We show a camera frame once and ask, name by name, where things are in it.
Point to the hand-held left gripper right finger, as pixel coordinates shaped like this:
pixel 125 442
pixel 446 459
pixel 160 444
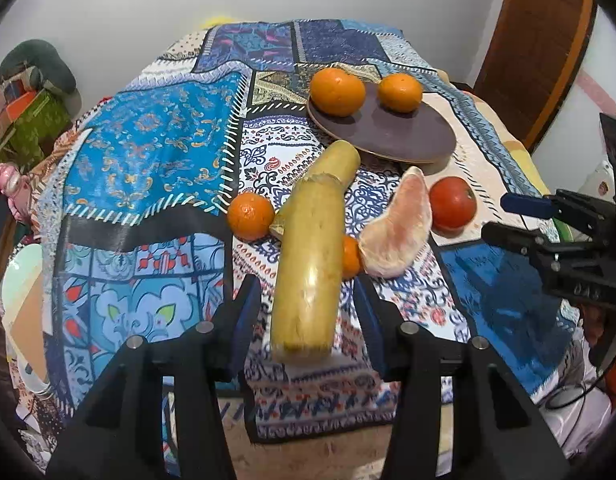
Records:
pixel 370 324

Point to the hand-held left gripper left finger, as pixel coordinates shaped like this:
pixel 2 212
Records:
pixel 244 321

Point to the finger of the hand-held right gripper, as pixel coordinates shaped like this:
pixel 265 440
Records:
pixel 507 236
pixel 526 205

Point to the long yellow banana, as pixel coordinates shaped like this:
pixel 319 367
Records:
pixel 308 260

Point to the round brown plate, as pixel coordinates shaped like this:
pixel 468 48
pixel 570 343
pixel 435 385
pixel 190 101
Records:
pixel 392 132

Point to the red tomato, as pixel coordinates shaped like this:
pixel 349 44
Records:
pixel 452 204

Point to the small orange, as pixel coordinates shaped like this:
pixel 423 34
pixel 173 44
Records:
pixel 250 216
pixel 352 257

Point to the peeled pomelo segment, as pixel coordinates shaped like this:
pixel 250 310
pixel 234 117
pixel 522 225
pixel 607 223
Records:
pixel 397 230

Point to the brown wooden door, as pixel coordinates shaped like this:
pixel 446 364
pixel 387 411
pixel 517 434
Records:
pixel 537 45

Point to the medium orange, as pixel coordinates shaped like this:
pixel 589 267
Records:
pixel 400 92

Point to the blue patchwork tablecloth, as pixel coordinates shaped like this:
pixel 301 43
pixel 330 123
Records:
pixel 148 150

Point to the large orange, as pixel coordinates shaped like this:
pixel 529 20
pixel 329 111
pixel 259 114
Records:
pixel 337 91

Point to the pink toy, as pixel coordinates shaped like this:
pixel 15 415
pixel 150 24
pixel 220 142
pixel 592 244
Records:
pixel 14 187

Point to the orange cardboard box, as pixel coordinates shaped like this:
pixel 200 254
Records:
pixel 19 106

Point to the dark green cushion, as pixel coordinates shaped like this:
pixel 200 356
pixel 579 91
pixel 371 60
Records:
pixel 35 62

